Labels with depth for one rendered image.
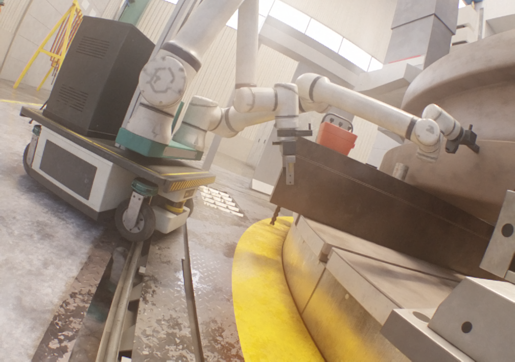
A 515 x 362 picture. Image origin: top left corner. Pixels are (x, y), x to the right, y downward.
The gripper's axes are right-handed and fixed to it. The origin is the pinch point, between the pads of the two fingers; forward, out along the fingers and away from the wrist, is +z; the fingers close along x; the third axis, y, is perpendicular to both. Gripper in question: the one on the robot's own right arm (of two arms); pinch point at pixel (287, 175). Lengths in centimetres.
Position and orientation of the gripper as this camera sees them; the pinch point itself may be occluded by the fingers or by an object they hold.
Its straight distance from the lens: 104.6
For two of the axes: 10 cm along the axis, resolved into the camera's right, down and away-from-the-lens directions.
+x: 0.1, 1.7, -9.9
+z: 0.3, 9.8, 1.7
